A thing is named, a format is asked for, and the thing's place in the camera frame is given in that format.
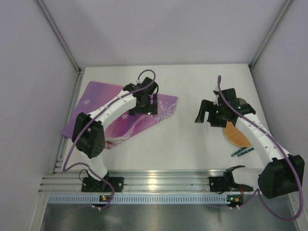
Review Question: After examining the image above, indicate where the metal cup with brown sleeve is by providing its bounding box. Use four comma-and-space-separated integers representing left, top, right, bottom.
238, 98, 247, 105

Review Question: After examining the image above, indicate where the purple printed placemat cloth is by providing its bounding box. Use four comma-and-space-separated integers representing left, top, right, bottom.
61, 81, 178, 149

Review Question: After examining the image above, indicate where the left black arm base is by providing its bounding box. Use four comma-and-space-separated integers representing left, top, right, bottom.
81, 177, 124, 193

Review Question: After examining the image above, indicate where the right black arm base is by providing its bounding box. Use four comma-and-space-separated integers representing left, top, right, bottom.
208, 176, 253, 194

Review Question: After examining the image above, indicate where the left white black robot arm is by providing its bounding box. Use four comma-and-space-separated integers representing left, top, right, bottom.
72, 77, 158, 181

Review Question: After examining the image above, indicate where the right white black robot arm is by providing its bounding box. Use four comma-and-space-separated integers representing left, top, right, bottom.
195, 88, 305, 199

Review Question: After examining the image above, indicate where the round wooden plate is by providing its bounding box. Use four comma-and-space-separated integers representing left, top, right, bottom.
224, 122, 252, 148

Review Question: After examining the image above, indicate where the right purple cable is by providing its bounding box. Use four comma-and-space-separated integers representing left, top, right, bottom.
216, 75, 304, 221

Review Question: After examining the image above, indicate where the teal handled fork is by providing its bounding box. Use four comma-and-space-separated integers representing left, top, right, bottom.
231, 147, 254, 157

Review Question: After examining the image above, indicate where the teal handled spoon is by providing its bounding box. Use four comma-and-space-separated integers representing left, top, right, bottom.
237, 149, 253, 157

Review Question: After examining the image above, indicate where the aluminium mounting rail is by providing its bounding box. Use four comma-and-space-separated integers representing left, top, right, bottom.
38, 169, 300, 194

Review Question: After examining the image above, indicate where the slotted grey cable duct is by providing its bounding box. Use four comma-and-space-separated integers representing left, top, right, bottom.
48, 194, 242, 205

